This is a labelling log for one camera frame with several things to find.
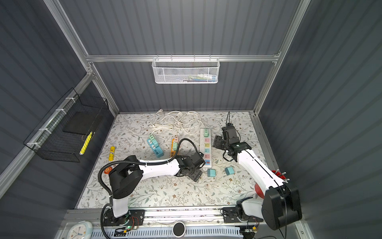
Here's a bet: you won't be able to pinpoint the orange power strip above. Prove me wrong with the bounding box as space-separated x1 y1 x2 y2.
170 136 179 157

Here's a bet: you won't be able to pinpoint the white power strip pastel sockets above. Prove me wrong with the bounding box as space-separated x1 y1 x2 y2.
200 128 212 170

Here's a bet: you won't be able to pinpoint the blue power strip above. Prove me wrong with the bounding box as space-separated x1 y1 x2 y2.
147 139 164 158

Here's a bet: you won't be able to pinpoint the teal plug adapter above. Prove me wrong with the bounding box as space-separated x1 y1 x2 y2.
151 139 159 147
224 166 235 176
207 168 216 177

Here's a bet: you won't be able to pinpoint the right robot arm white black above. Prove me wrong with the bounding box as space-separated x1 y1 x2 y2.
213 122 302 231

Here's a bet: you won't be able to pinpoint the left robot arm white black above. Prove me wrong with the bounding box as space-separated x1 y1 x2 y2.
97 138 206 219

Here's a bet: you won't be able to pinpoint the floral table mat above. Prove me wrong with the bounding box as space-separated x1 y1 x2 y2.
76 112 265 209

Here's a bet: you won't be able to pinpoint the red pen cup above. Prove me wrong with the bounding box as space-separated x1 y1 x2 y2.
255 169 288 199

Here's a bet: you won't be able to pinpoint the black round speaker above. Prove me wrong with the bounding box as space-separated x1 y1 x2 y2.
172 222 186 238

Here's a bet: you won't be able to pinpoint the yellow tube on mat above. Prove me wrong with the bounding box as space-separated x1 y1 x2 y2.
108 146 115 161

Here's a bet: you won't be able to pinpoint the red round badge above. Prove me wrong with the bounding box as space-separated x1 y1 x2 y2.
103 166 113 174

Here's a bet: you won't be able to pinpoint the yellow marker in basket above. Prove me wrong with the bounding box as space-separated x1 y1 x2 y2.
80 131 93 155

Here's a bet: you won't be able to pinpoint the white clock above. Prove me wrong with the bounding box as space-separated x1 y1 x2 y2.
66 221 93 239

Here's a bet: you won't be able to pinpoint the white tangled power cable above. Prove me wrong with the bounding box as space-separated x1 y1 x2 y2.
148 109 207 136

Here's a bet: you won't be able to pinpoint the white wire basket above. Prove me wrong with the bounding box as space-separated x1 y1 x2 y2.
152 59 220 84

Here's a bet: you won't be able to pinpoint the black wire basket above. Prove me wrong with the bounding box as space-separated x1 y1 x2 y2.
23 90 109 163

